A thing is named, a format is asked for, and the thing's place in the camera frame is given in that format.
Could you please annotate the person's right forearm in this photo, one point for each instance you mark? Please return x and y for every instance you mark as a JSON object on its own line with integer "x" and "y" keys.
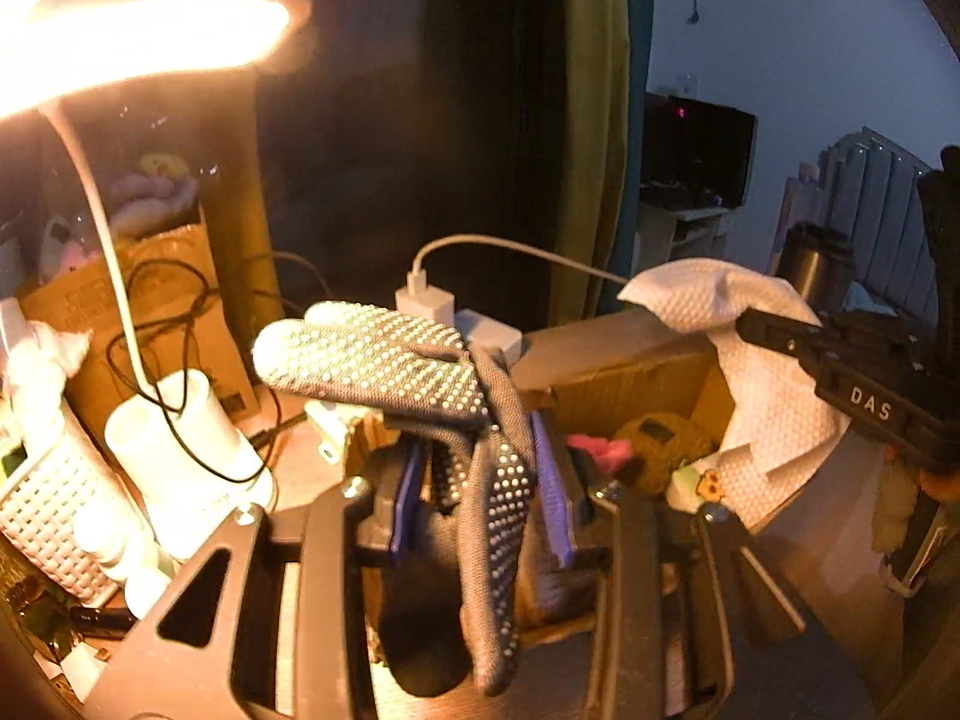
{"x": 891, "y": 506}

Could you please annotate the pastel plush toy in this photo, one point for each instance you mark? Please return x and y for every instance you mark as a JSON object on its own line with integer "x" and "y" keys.
{"x": 154, "y": 191}

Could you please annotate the black computer monitor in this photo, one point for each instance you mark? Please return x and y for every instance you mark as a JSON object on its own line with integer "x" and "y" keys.
{"x": 667, "y": 142}

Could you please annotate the teal curtain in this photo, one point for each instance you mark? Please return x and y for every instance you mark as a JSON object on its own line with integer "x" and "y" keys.
{"x": 637, "y": 52}

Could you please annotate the crumpled white tissue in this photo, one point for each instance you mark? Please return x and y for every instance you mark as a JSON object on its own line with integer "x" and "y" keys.
{"x": 45, "y": 360}

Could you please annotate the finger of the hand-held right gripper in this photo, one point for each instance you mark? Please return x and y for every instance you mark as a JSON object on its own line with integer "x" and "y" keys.
{"x": 784, "y": 341}

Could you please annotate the black television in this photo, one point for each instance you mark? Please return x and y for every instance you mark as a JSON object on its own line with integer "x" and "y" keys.
{"x": 720, "y": 157}

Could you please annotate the white woven plastic basket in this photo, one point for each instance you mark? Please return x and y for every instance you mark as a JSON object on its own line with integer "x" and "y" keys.
{"x": 52, "y": 502}

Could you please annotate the white desk lamp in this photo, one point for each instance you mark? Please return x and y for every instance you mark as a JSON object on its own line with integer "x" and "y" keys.
{"x": 150, "y": 22}

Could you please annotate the small pink plush toy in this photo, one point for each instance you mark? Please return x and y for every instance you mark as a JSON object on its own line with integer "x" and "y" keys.
{"x": 607, "y": 454}

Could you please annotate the stainless steel tumbler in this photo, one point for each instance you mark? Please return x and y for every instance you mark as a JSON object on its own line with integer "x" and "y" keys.
{"x": 814, "y": 270}

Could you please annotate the grey dotted work glove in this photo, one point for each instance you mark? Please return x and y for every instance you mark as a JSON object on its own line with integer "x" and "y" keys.
{"x": 375, "y": 360}

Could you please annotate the grey padded headboard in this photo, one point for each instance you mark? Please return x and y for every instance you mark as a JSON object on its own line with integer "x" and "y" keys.
{"x": 877, "y": 202}

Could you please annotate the white computer desk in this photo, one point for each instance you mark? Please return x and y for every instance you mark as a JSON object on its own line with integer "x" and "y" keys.
{"x": 675, "y": 240}

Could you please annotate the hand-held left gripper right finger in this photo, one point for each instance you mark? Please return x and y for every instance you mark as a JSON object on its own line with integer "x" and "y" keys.
{"x": 556, "y": 502}

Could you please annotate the white embossed paper towel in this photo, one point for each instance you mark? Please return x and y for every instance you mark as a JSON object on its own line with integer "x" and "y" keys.
{"x": 757, "y": 450}

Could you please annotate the white wall switch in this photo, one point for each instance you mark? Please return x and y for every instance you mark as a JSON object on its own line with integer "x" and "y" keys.
{"x": 686, "y": 84}

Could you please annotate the dark glass window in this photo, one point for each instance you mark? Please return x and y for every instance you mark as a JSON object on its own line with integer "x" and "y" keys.
{"x": 450, "y": 127}

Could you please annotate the yellow curtain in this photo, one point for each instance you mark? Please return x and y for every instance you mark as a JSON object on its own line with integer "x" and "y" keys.
{"x": 240, "y": 202}
{"x": 592, "y": 127}

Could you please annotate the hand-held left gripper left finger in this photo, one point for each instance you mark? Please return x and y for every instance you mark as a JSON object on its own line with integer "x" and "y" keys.
{"x": 405, "y": 499}

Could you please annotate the small white charger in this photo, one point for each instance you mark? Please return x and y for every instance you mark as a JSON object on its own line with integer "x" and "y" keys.
{"x": 330, "y": 431}

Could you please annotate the brown kraft paper bag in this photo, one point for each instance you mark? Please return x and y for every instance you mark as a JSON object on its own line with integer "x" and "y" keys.
{"x": 172, "y": 300}

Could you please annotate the cardboard box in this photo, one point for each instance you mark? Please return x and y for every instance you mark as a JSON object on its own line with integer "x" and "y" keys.
{"x": 615, "y": 390}

